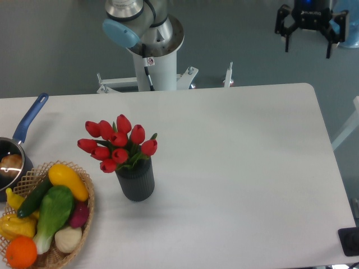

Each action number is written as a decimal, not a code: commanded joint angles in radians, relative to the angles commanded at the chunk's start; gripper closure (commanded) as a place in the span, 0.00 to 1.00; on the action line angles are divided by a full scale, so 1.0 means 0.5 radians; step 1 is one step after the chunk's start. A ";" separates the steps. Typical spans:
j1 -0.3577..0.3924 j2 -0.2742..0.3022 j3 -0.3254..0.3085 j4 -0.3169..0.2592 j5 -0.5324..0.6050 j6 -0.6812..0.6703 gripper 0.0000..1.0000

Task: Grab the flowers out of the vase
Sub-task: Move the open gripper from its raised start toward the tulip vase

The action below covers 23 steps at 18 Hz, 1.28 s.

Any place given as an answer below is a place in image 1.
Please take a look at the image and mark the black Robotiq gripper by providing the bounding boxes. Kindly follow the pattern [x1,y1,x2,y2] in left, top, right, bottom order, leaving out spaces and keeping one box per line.
[274,0,349,59]

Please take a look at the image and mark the red tulip bouquet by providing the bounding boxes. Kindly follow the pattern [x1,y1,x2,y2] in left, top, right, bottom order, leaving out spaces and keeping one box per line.
[77,114,158,173]

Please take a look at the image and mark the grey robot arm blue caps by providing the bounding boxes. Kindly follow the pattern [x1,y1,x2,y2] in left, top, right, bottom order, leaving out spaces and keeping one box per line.
[102,1,349,58]

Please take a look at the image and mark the dark grey ribbed vase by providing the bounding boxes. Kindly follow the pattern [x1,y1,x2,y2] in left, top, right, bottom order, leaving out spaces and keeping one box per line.
[116,159,155,202]

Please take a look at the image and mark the blue water jug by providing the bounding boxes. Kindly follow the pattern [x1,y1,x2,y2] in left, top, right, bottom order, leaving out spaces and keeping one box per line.
[332,0,358,49]

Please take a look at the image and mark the black device at table edge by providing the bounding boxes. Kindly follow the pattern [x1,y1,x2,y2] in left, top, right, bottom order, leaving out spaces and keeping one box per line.
[338,227,358,257]

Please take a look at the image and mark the yellow squash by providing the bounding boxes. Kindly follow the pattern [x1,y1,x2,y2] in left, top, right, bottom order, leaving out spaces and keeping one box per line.
[48,164,89,202]

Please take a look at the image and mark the purple red onion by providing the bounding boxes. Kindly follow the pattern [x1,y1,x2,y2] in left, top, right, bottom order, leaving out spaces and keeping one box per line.
[68,202,89,228]

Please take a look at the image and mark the green bok choy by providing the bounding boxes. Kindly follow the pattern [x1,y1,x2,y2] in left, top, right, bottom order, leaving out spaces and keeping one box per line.
[33,185,74,255]

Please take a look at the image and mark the white garlic bulb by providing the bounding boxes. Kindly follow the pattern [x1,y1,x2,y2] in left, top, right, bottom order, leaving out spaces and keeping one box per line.
[54,226,82,253]

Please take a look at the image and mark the woven wicker basket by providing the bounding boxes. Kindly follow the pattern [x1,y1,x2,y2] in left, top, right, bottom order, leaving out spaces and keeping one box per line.
[13,161,95,268]

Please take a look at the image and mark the dark green cucumber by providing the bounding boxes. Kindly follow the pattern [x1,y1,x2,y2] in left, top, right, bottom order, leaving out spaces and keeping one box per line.
[17,177,53,218]

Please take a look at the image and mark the brown bread in pan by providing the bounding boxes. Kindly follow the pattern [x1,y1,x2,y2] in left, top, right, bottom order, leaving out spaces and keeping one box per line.
[1,154,22,178]

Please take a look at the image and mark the yellow banana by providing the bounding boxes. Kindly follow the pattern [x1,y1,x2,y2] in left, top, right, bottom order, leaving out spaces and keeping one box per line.
[6,188,25,211]

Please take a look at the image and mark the yellow bell pepper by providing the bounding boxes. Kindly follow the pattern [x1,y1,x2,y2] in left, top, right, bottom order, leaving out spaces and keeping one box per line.
[1,214,37,241]

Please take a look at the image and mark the orange fruit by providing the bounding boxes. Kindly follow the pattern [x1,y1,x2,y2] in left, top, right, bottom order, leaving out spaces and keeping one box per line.
[5,236,38,268]

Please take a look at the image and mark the white frame at right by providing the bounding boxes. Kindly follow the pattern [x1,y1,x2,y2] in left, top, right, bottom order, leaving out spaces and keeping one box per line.
[331,96,358,151]

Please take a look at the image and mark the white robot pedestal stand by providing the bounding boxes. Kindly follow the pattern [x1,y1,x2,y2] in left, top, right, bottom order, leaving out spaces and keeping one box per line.
[96,47,235,94]

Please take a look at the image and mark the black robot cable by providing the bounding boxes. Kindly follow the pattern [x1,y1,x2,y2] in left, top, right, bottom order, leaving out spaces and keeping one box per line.
[141,43,156,91]

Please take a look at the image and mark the blue handled saucepan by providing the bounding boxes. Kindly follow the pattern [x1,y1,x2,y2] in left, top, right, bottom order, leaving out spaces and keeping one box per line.
[1,93,49,202]

